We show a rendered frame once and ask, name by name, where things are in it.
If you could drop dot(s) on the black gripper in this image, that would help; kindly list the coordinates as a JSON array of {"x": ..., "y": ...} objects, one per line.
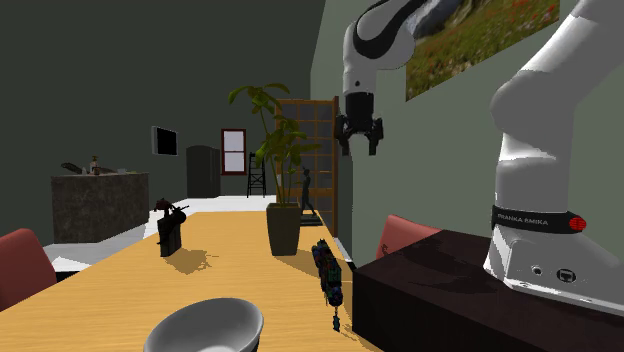
[{"x": 359, "y": 113}]

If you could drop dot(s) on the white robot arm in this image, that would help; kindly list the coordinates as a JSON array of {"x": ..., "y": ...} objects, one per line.
[{"x": 531, "y": 161}]

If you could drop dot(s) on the wooden grid shelf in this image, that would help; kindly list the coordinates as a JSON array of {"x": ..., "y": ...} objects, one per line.
[{"x": 319, "y": 161}]

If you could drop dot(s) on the dark standing human statue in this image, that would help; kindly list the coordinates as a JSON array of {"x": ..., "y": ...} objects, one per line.
[{"x": 307, "y": 197}]

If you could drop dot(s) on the potted green plant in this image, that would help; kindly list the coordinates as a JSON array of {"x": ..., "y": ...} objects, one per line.
[{"x": 280, "y": 195}]

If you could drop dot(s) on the red chair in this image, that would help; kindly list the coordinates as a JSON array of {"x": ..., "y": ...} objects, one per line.
[
  {"x": 402, "y": 234},
  {"x": 22, "y": 268}
]

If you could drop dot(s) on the black ladder stand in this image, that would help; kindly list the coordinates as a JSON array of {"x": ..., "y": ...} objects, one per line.
[{"x": 256, "y": 176}]

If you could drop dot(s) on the red framed window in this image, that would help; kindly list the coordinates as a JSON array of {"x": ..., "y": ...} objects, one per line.
[{"x": 233, "y": 151}]

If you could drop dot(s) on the dark cabinet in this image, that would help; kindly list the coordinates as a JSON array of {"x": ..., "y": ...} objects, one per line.
[{"x": 202, "y": 171}]

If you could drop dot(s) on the dark robot stand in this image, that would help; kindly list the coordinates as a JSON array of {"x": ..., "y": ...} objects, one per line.
[{"x": 438, "y": 297}]

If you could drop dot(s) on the dark figure on block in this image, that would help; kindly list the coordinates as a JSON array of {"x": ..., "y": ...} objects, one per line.
[{"x": 169, "y": 229}]

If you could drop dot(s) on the white bowl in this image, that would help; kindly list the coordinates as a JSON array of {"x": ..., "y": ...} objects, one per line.
[{"x": 209, "y": 326}]

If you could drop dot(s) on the dark stone counter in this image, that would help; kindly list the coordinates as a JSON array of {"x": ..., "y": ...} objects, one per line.
[{"x": 100, "y": 207}]

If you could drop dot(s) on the landscape wall picture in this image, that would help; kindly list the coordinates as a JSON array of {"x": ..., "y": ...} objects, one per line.
[{"x": 468, "y": 44}]

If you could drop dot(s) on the wall television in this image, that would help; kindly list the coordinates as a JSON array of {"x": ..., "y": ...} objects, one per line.
[{"x": 164, "y": 141}]

